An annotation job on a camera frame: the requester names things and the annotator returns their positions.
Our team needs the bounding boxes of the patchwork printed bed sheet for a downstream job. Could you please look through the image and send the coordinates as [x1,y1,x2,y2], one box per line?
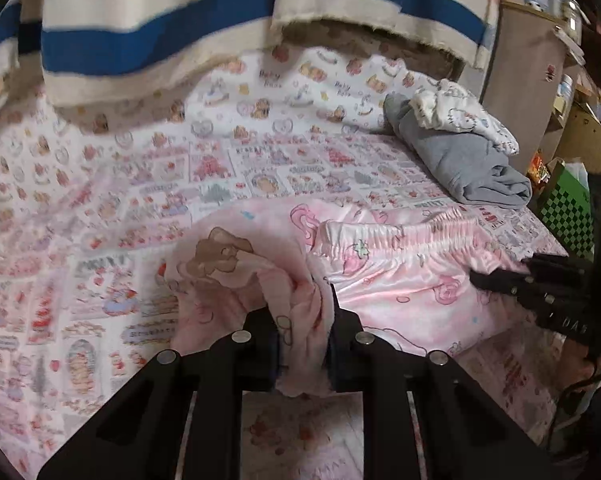
[0,130,570,480]

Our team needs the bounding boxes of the striped curtain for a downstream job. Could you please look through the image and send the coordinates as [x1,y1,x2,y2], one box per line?
[0,0,504,109]

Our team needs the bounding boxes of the white cat print garment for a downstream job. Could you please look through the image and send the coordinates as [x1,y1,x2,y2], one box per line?
[409,79,520,156]

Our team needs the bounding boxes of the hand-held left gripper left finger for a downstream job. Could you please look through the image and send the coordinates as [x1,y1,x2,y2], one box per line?
[38,307,286,480]

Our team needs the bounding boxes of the clear jar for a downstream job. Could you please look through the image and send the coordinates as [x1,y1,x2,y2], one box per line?
[551,0,585,37]

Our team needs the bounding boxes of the wooden cabinet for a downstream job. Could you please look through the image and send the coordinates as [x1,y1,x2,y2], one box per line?
[481,0,567,132]

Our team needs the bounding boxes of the green checkered box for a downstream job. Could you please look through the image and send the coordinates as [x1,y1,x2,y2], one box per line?
[538,162,596,262]

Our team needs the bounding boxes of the person's right hand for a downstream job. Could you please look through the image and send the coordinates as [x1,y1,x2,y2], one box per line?
[562,341,601,397]

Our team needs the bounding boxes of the bear printed cloth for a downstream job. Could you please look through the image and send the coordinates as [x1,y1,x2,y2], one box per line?
[0,45,461,173]

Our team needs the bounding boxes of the black cable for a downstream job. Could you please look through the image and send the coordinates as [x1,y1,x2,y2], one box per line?
[548,355,601,457]

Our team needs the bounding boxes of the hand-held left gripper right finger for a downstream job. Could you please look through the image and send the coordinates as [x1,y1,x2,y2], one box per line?
[325,285,551,480]

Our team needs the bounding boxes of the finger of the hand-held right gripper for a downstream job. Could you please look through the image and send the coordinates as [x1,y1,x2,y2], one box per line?
[468,267,561,322]
[523,254,590,286]

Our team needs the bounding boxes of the grey folded garment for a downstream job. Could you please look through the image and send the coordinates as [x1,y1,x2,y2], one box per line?
[383,92,533,207]

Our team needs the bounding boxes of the wooden shelf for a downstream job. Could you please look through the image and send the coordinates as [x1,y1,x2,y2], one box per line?
[555,75,601,177]

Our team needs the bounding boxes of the pink printed pants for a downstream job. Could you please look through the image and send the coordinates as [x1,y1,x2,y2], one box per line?
[163,205,536,397]

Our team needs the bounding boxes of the orange snack packet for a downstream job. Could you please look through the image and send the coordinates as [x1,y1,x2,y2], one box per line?
[528,152,552,187]

